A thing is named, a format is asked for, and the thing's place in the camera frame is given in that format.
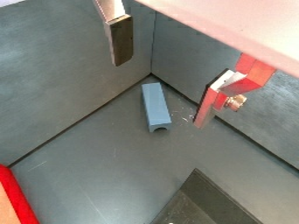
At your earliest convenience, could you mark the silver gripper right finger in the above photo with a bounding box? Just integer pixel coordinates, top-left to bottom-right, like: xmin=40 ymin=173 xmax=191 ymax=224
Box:
xmin=194 ymin=53 xmax=276 ymax=128

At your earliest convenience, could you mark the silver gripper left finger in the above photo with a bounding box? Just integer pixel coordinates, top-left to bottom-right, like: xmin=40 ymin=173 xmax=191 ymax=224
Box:
xmin=92 ymin=0 xmax=133 ymax=67

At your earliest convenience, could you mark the blue arch block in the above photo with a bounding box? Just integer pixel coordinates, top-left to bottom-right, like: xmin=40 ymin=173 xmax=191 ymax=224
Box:
xmin=141 ymin=82 xmax=172 ymax=132

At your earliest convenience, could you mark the black curved fixture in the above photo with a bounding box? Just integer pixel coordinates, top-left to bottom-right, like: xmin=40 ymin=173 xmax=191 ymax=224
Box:
xmin=151 ymin=168 xmax=263 ymax=224

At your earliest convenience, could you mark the red shape sorter base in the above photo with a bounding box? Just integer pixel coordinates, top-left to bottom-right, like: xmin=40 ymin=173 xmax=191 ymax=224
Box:
xmin=0 ymin=164 xmax=40 ymax=224

